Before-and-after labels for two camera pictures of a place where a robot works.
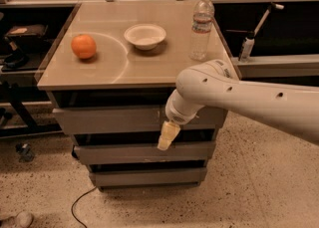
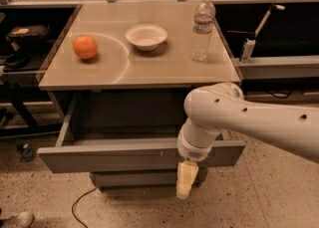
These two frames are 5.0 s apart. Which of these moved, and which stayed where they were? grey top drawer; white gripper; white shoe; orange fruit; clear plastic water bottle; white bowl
Moved: grey top drawer; white gripper
Stayed: white shoe; clear plastic water bottle; white bowl; orange fruit
